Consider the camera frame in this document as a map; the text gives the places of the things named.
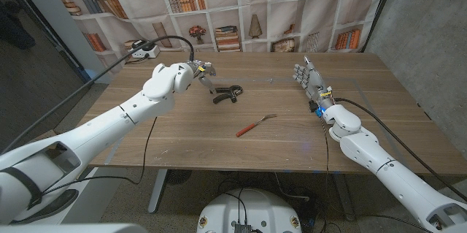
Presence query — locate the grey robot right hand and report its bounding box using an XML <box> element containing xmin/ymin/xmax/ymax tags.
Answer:
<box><xmin>293</xmin><ymin>55</ymin><xmax>335</xmax><ymax>112</ymax></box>

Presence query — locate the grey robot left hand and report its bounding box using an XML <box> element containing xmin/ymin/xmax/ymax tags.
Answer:
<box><xmin>189</xmin><ymin>60</ymin><xmax>217</xmax><ymax>94</ymax></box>

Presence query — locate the black grip strengthener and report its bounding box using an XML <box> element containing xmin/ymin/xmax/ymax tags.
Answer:
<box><xmin>212</xmin><ymin>85</ymin><xmax>244</xmax><ymax>105</ymax></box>

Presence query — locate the white power strip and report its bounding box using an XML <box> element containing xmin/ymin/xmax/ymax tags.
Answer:
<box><xmin>129</xmin><ymin>40</ymin><xmax>161</xmax><ymax>59</ymax></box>

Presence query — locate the printed bookshelf backdrop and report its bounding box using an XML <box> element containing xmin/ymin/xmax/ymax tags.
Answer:
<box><xmin>42</xmin><ymin>0</ymin><xmax>393</xmax><ymax>75</ymax></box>

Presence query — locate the black backdrop stand pole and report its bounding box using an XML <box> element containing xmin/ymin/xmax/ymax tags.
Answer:
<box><xmin>359</xmin><ymin>0</ymin><xmax>401</xmax><ymax>53</ymax></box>

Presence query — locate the white table leg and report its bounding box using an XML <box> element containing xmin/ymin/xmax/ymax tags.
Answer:
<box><xmin>147</xmin><ymin>169</ymin><xmax>169</xmax><ymax>214</ymax></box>
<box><xmin>331</xmin><ymin>173</ymin><xmax>357</xmax><ymax>222</ymax></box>

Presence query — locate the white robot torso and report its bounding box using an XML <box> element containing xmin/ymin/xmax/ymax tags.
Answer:
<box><xmin>196</xmin><ymin>188</ymin><xmax>303</xmax><ymax>233</ymax></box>

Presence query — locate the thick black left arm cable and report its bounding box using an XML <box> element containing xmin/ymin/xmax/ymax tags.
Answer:
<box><xmin>0</xmin><ymin>35</ymin><xmax>196</xmax><ymax>156</ymax></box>

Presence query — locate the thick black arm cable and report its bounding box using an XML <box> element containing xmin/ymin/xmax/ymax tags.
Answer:
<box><xmin>0</xmin><ymin>35</ymin><xmax>196</xmax><ymax>156</ymax></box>
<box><xmin>334</xmin><ymin>96</ymin><xmax>467</xmax><ymax>202</ymax></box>

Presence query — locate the fork with red handle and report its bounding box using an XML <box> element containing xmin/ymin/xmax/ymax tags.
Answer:
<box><xmin>235</xmin><ymin>113</ymin><xmax>278</xmax><ymax>138</ymax></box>

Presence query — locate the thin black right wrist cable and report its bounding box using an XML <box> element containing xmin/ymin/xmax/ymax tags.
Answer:
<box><xmin>319</xmin><ymin>115</ymin><xmax>435</xmax><ymax>233</ymax></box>

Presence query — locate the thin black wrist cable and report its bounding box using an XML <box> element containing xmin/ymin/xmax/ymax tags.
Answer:
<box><xmin>319</xmin><ymin>115</ymin><xmax>435</xmax><ymax>233</ymax></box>
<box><xmin>39</xmin><ymin>115</ymin><xmax>158</xmax><ymax>196</ymax></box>

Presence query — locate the thin black left wrist cable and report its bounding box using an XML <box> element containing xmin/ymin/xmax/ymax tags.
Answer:
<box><xmin>39</xmin><ymin>115</ymin><xmax>158</xmax><ymax>196</ymax></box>

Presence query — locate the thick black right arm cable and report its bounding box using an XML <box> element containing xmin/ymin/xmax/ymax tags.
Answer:
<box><xmin>334</xmin><ymin>96</ymin><xmax>467</xmax><ymax>202</ymax></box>

